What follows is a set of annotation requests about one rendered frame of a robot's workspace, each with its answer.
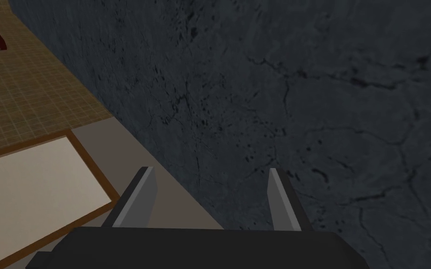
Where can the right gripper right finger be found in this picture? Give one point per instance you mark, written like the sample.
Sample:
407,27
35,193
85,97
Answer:
283,203

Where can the brown framed white door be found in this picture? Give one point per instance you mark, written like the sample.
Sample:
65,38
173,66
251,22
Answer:
32,190

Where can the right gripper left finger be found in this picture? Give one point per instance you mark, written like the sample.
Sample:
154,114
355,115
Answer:
135,203

